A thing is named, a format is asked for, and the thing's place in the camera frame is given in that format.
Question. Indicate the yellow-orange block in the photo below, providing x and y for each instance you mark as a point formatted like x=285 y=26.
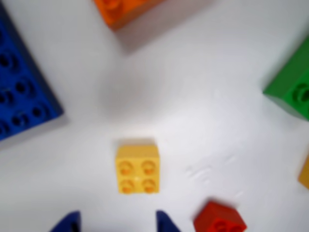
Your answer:
x=305 y=174

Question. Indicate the orange 2x4 block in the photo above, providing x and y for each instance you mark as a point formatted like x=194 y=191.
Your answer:
x=120 y=12

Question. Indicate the red 2x2 block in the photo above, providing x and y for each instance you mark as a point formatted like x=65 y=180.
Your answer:
x=217 y=218

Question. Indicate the yellow 2x2 block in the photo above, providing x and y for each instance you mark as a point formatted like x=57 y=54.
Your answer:
x=137 y=169

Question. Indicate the green block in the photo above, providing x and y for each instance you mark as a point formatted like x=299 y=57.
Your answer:
x=292 y=84

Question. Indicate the blue 8x8 studded baseplate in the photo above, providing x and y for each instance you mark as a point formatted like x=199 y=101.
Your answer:
x=21 y=84

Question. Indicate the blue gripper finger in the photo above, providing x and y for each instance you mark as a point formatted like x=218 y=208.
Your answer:
x=165 y=223
x=70 y=223

